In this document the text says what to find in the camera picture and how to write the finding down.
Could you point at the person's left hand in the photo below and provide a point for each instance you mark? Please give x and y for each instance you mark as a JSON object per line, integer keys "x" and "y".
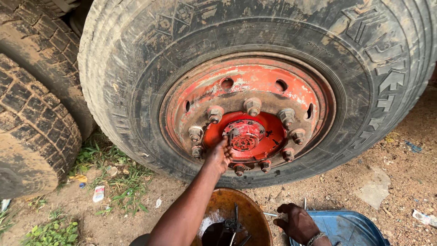
{"x": 216, "y": 159}

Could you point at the person's right hand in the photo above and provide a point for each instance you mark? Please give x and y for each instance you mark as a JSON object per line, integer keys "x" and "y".
{"x": 298, "y": 223}

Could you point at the person's left fingers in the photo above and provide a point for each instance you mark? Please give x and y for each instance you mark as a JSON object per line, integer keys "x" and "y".
{"x": 226, "y": 148}

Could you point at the person's right fingers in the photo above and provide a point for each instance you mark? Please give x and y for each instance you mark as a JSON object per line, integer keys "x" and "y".
{"x": 282, "y": 207}

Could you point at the thin metal rod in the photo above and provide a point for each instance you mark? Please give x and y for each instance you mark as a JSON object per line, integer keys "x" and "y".
{"x": 270, "y": 214}

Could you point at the brown oily bowl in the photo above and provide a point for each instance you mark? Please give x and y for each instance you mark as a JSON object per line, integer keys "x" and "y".
{"x": 252, "y": 211}

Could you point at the red wheel hub cap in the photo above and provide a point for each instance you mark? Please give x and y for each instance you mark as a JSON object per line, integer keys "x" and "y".
{"x": 269, "y": 136}

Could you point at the black metal tool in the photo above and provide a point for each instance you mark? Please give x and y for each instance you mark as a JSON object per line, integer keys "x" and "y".
{"x": 235, "y": 223}

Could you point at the red rusty wheel rim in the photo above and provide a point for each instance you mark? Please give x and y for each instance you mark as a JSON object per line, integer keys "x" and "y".
{"x": 205, "y": 85}

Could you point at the blue plastic container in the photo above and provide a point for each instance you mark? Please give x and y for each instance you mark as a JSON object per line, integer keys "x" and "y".
{"x": 348, "y": 229}

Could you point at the flat grey stone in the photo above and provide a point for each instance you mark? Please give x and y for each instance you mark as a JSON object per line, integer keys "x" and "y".
{"x": 374, "y": 187}

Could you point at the patch of green weeds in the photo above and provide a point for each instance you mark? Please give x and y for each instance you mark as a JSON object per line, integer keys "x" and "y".
{"x": 112, "y": 170}

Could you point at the large muddy truck tyre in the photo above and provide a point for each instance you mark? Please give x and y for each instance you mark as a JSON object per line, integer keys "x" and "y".
{"x": 112, "y": 102}

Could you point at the white litter packet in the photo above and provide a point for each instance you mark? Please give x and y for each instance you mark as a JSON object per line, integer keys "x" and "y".
{"x": 98, "y": 193}

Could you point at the crumpled white wrapper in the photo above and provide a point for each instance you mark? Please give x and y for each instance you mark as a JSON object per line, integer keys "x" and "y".
{"x": 423, "y": 217}

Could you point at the yellow dry leaf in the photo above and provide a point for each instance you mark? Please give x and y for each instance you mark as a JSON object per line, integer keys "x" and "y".
{"x": 79, "y": 178}

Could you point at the muddy block-tread truck tyre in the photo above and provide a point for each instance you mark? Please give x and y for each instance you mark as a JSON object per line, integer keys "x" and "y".
{"x": 30, "y": 136}

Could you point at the muddy smooth-worn truck tyre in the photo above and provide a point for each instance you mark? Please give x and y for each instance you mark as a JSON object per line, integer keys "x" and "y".
{"x": 41, "y": 47}

